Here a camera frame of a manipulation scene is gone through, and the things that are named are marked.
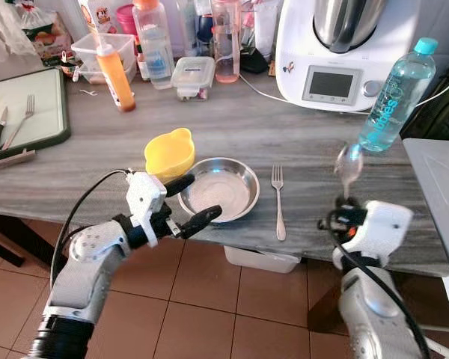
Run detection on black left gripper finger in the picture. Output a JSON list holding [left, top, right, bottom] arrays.
[[179, 206, 224, 239], [162, 173, 197, 199]]

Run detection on metal spoon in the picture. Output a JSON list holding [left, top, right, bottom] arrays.
[[335, 142, 365, 203]]

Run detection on yellow plastic cup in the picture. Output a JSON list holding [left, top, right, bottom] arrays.
[[144, 127, 197, 185]]

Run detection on round metal bowl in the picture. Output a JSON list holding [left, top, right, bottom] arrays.
[[178, 157, 261, 224]]

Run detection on metal fork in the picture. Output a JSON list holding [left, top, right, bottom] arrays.
[[271, 165, 287, 242], [1, 94, 37, 151]]

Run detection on white plastic bin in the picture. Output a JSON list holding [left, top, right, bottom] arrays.
[[224, 245, 301, 274]]

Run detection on small lidded clear container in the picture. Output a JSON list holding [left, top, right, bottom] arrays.
[[171, 57, 217, 102]]

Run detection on blue-capped water bottle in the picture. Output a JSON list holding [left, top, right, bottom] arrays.
[[358, 37, 439, 153]]

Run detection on orange sauce bottle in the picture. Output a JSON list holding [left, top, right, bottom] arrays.
[[95, 34, 137, 114]]

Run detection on black bag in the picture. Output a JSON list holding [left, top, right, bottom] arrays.
[[401, 58, 449, 141]]

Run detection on clear bottle orange cap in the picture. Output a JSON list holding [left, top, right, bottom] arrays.
[[132, 0, 176, 91]]

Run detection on pink drink bottle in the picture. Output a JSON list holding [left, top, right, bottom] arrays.
[[211, 0, 243, 84]]

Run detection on open clear plastic box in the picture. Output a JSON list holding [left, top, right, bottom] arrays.
[[71, 34, 138, 84]]

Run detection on white kitchen machine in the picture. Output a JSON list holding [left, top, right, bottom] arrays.
[[275, 0, 429, 114]]

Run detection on green-edged cutting board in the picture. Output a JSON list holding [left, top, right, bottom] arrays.
[[0, 69, 73, 162]]

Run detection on pink plastic cup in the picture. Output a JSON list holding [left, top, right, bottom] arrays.
[[116, 4, 138, 37]]

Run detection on steel mixing jug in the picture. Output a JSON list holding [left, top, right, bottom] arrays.
[[313, 0, 391, 54]]

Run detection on printed white carton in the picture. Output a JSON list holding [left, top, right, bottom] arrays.
[[79, 0, 121, 39]]

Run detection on printed snack bag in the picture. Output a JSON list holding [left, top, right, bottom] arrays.
[[15, 0, 80, 69]]

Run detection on clear plastic bag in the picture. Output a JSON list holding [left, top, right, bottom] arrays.
[[0, 0, 31, 61]]

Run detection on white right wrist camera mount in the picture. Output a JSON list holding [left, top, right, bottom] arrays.
[[336, 200, 415, 271]]

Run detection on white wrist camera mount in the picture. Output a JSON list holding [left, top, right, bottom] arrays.
[[126, 171, 168, 248], [336, 200, 415, 271]]

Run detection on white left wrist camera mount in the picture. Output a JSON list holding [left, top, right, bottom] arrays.
[[126, 171, 168, 248]]

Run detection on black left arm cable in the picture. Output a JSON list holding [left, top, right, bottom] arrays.
[[50, 169, 132, 289]]

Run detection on brown wooden utensil handle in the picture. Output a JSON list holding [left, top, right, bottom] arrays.
[[0, 149, 37, 170]]

